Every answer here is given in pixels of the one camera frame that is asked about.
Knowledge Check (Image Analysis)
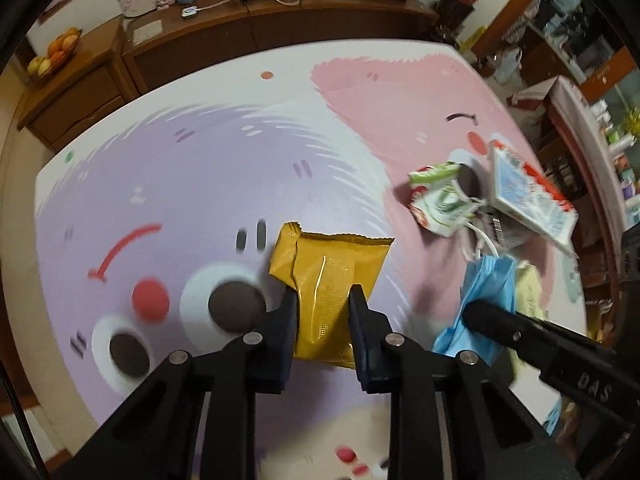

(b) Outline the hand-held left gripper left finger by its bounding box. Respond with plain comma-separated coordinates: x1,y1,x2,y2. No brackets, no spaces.
55,285,301,480

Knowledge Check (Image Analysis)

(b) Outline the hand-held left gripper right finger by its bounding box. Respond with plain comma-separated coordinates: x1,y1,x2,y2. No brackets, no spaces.
348,284,583,480

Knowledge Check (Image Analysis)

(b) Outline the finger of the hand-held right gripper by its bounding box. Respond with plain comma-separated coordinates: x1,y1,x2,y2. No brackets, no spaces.
462,299,601,362

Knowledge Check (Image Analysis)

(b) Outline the blue face mask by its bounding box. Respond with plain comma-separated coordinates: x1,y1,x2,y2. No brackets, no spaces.
431,254,518,367

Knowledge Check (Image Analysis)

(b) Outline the yellow foil wrapper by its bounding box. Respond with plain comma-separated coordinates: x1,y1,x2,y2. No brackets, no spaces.
269,221,394,370

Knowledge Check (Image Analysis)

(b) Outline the pale yellow paper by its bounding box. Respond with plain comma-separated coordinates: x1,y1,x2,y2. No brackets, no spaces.
510,260,551,321

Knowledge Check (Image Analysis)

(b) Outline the white blue red box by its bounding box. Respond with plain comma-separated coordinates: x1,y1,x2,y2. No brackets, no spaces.
487,139,580,256

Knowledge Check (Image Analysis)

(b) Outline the cartoon printed tablecloth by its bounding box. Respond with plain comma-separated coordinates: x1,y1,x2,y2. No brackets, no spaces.
34,37,588,480

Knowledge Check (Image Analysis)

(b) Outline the white plastic container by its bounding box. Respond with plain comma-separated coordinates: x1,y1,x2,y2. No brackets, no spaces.
492,47,523,86

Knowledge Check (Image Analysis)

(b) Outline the glass display cabinet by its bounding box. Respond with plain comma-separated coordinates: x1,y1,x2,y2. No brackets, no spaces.
470,0,640,171

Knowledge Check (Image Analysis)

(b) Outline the tall dark jar red lid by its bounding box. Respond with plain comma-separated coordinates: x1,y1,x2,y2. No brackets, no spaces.
437,0,478,41

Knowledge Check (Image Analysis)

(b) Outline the wooden tv cabinet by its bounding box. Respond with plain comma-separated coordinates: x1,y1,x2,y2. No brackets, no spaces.
122,0,441,96

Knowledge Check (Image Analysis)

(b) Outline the low wooden side cabinet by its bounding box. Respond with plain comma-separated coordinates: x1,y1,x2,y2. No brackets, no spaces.
15,22,143,151

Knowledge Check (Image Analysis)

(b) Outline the white paper sheet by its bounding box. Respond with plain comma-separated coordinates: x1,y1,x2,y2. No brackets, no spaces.
131,19,165,45

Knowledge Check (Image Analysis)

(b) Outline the fruit basket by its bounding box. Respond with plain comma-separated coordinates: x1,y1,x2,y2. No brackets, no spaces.
26,27,83,81

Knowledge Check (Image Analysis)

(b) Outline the white cord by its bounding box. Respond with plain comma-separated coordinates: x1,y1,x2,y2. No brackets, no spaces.
467,220,501,263

